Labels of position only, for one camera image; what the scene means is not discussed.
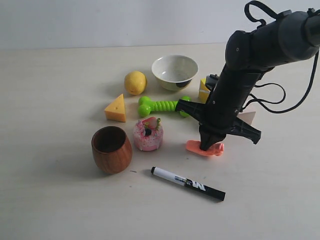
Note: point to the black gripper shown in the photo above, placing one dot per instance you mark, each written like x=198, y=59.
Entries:
x=218, y=116

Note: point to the pink sausage-shaped toy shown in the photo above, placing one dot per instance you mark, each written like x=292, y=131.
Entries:
x=216, y=149

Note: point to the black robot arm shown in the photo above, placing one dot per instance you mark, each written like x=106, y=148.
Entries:
x=291, y=37

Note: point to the plain wooden cube block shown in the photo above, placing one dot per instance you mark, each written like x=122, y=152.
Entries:
x=248, y=114

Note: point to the yellow cube block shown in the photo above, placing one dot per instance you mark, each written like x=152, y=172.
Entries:
x=203, y=92

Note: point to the black and white marker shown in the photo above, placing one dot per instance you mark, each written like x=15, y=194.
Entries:
x=188, y=183

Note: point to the white speckled ceramic bowl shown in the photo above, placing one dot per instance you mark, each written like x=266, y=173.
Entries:
x=174, y=72

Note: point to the pink toy cake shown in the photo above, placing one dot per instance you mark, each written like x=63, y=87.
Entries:
x=148, y=134

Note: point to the green bone dog toy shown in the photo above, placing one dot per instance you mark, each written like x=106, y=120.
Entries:
x=146, y=106

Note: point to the yellow lemon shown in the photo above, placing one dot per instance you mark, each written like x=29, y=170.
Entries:
x=135, y=82

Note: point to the yellow cheese wedge toy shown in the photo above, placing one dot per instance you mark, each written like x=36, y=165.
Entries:
x=116, y=110

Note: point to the brown wooden cup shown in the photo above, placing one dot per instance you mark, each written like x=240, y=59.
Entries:
x=112, y=150

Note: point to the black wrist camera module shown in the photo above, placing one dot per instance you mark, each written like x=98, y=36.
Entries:
x=211, y=81

